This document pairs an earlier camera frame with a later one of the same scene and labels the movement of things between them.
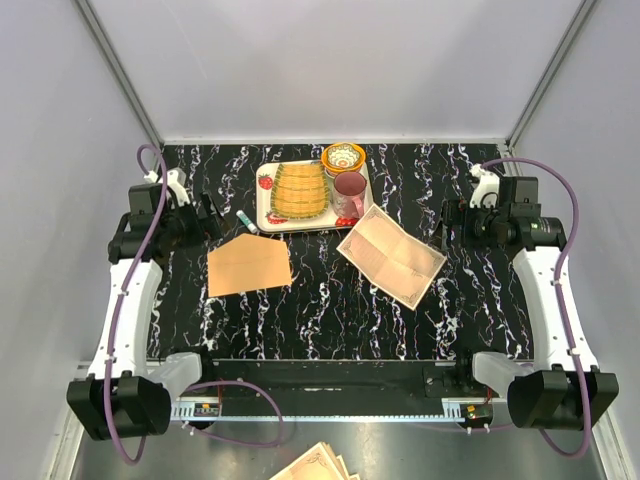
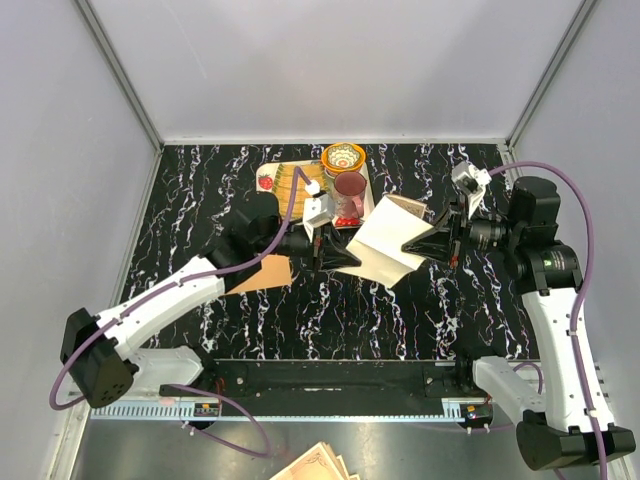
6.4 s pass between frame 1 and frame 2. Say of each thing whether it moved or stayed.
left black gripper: moved
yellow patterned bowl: stayed
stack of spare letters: stayed
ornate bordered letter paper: moved
